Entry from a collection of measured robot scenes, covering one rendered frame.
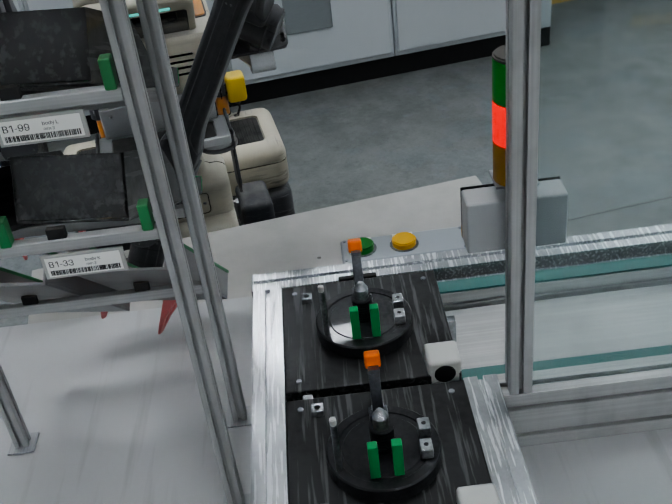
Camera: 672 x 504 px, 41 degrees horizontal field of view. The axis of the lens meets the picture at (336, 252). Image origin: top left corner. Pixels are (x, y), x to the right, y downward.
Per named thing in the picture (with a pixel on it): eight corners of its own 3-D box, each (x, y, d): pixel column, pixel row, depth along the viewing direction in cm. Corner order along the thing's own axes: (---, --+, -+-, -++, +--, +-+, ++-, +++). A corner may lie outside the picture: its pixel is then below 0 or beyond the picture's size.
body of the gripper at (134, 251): (165, 290, 143) (175, 245, 142) (104, 273, 144) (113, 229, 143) (177, 282, 150) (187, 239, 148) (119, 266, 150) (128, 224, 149)
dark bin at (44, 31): (83, 91, 119) (77, 33, 117) (179, 86, 117) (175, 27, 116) (-32, 91, 91) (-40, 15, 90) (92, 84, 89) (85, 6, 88)
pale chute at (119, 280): (145, 300, 140) (146, 271, 141) (228, 299, 138) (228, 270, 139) (65, 272, 113) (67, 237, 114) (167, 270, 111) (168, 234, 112)
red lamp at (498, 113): (488, 132, 105) (488, 93, 103) (531, 126, 105) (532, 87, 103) (497, 152, 101) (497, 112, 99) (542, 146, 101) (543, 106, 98)
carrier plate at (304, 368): (283, 298, 143) (281, 287, 142) (434, 279, 143) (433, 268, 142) (286, 404, 123) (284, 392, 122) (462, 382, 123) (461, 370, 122)
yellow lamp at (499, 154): (488, 169, 108) (488, 132, 105) (530, 164, 108) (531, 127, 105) (497, 190, 104) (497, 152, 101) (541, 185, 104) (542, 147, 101)
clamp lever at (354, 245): (352, 288, 136) (346, 239, 134) (366, 286, 136) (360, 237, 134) (354, 294, 132) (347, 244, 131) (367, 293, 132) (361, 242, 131)
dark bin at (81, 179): (112, 196, 128) (108, 143, 126) (203, 193, 126) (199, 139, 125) (16, 224, 100) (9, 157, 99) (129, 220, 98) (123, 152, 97)
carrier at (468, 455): (287, 412, 122) (273, 340, 115) (464, 390, 122) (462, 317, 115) (292, 563, 102) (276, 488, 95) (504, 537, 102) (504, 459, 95)
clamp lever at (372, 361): (369, 407, 115) (362, 350, 113) (385, 405, 115) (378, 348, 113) (371, 418, 111) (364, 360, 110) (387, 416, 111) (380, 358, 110)
